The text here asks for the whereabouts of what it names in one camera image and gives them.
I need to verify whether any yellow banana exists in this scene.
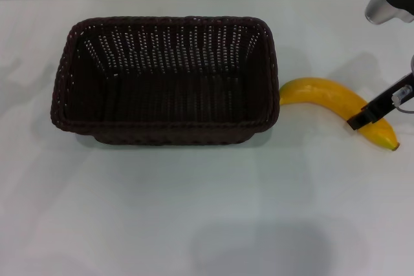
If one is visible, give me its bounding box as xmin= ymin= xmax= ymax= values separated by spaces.
xmin=279 ymin=77 xmax=401 ymax=152

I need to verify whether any dark brown woven basket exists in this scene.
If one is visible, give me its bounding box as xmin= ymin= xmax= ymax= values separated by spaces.
xmin=50 ymin=15 xmax=281 ymax=146

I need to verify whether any clear plug cable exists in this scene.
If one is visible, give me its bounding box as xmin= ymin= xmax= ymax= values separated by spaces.
xmin=390 ymin=84 xmax=414 ymax=113

